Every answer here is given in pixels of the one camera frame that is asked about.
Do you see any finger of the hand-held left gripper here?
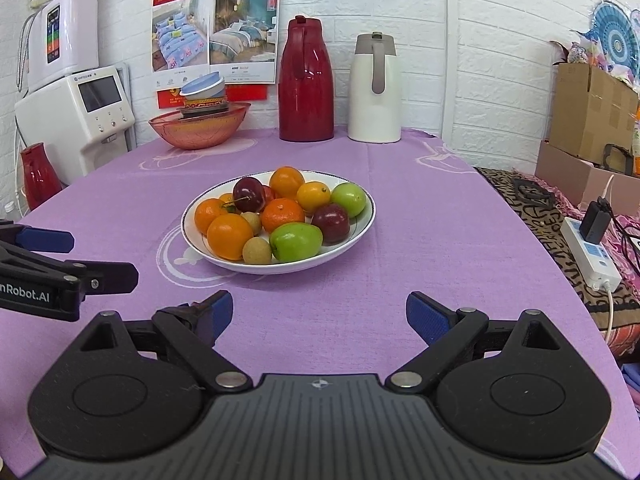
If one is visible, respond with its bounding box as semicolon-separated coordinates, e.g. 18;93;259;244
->
0;220;76;254
62;260;139;296

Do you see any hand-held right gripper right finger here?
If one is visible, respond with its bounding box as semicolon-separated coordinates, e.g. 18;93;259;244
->
385;291;573;393

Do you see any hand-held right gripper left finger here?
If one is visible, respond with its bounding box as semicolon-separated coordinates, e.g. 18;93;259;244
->
65;290;253;393

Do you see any orange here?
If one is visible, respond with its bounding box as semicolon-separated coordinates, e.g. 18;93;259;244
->
206;214;254;261
261;198;306;234
194;198;228;236
269;166;306;201

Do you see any green jujube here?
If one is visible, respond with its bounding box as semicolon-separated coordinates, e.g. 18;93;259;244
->
269;222;324;263
330;182;368;218

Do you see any white plate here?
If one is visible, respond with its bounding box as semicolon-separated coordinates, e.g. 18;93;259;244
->
181;170;376;275

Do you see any dark red plum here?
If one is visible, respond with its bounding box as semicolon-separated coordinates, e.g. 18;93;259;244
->
232;176;267;213
311;203;351;246

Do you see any red vase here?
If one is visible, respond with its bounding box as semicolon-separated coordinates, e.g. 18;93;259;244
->
19;142;63;212

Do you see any purple tablecloth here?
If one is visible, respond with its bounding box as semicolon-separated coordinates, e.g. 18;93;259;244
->
0;127;640;478

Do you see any white water dispenser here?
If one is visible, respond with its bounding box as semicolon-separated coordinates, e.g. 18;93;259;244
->
14;62;137;186

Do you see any patterned cloth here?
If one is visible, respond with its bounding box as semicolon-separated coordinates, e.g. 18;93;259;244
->
472;166;640;316

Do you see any red translucent bowl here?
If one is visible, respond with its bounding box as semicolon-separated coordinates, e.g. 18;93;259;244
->
148;101;252;150

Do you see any white power strip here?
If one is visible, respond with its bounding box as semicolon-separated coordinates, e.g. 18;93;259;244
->
560;217;623;292

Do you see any black power adapter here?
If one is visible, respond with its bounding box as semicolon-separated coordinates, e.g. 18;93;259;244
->
579;199;617;245

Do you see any dark patterned bowl stack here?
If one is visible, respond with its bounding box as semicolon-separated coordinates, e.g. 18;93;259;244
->
180;99;231;121

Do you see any flat cardboard box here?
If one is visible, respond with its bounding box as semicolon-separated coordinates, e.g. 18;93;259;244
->
535;140;640;217

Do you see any blue-lidded bowl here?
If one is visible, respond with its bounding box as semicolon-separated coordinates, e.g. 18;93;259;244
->
179;71;227;103

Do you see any white thermos jug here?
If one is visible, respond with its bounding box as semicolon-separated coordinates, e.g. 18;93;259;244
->
347;31;402;143

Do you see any red thermos jug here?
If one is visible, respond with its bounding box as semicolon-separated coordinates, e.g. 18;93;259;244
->
277;15;335;142

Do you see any tall cardboard box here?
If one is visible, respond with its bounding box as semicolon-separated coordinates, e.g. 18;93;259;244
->
549;40;640;167

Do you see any white power cable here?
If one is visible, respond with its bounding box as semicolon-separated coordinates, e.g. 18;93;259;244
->
602;280;618;343

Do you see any white wall water purifier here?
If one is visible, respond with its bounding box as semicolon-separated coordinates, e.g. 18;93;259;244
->
17;0;99;93

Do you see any bedding wall poster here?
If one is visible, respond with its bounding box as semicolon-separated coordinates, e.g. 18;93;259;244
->
151;0;281;93

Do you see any blue patterned wall decoration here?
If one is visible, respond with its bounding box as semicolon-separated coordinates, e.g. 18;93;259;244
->
570;0;640;86

